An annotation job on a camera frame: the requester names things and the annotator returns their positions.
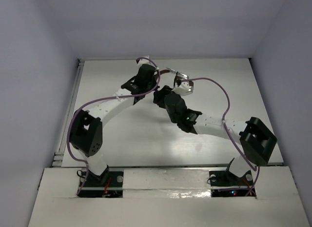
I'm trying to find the brown silver headphones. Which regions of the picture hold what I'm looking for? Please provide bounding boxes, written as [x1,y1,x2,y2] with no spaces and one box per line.
[159,68,194,93]

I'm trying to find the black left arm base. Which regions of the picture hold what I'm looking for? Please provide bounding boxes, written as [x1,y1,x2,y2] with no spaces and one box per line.
[77,170,124,198]

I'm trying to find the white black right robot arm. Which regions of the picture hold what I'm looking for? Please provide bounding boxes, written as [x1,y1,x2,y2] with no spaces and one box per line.
[153,86,277,185]

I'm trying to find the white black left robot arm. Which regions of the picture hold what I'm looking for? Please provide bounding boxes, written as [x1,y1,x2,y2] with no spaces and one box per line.
[66,63,160,185]

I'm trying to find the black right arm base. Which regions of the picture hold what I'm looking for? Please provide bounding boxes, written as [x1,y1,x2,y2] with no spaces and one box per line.
[206,163,256,197]

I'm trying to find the white foil-taped front panel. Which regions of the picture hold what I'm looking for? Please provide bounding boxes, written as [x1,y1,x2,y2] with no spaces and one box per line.
[29,166,309,227]

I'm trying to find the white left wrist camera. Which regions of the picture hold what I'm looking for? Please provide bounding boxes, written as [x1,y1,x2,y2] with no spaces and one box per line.
[136,56,150,69]

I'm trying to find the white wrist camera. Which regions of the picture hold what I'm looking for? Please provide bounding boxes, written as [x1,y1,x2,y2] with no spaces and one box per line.
[136,56,150,69]
[172,82,193,96]

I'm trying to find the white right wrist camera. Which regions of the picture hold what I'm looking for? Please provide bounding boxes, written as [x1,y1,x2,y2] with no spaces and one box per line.
[172,82,193,96]

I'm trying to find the aluminium rail left edge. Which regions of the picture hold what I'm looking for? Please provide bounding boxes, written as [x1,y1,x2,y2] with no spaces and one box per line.
[50,59,85,167]

